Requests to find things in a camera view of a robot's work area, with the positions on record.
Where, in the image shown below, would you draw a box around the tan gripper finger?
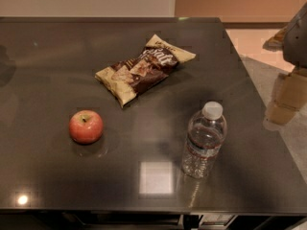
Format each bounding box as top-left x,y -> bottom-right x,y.
263,27 -> 287,52
263,68 -> 307,131

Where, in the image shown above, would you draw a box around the red apple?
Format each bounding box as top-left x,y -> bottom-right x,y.
69,110 -> 104,145

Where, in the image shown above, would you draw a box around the clear plastic water bottle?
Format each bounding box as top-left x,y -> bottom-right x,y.
181,102 -> 227,179

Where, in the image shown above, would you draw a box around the brown white chip bag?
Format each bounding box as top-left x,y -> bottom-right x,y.
95,34 -> 196,106

